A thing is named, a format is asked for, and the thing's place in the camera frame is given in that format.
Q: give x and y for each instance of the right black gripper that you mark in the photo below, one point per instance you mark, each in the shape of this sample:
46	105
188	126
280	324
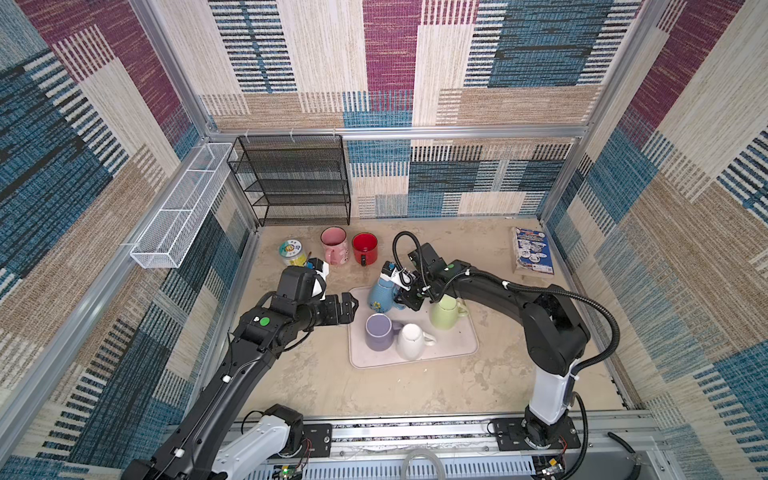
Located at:
406	298

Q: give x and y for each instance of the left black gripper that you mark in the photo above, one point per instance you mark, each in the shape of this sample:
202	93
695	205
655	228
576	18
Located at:
333	317

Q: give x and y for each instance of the blue mug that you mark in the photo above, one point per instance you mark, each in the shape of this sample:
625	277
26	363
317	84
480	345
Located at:
382	296

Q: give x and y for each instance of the red mug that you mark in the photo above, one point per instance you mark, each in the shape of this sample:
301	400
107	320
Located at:
365	248

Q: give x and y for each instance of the pink ghost pattern mug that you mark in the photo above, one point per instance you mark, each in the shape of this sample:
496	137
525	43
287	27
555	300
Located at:
335	243

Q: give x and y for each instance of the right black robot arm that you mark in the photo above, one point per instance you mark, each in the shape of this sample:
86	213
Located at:
555	334

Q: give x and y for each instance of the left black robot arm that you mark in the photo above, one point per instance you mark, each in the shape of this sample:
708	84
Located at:
198	449

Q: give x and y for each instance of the light green mug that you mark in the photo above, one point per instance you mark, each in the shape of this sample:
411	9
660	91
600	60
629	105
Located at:
445	313

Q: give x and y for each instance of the purple mug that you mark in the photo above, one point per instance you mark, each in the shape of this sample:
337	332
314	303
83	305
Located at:
380	332

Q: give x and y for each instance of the white mug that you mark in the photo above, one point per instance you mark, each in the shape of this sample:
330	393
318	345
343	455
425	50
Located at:
412	342

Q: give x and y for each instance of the white plastic tray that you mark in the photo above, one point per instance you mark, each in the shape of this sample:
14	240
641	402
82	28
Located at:
459	341

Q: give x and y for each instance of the yellow green labelled can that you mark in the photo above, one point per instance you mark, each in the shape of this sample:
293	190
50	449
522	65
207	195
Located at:
293	253

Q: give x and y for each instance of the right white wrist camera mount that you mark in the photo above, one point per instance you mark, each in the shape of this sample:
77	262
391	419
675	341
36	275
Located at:
397	275

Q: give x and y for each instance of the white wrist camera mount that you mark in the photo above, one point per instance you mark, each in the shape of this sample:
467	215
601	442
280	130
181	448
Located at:
397	275
320	271

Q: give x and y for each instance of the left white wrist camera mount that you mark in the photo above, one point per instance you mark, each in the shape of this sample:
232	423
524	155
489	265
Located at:
320	271

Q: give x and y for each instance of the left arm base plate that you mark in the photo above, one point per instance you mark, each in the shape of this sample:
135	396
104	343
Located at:
317	439

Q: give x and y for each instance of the black wire shelf rack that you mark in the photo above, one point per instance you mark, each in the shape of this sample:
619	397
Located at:
293	180

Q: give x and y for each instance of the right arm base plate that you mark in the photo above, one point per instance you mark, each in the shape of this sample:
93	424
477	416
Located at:
522	433

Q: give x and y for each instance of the white mesh wall basket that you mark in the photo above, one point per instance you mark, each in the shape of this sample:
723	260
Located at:
165	242

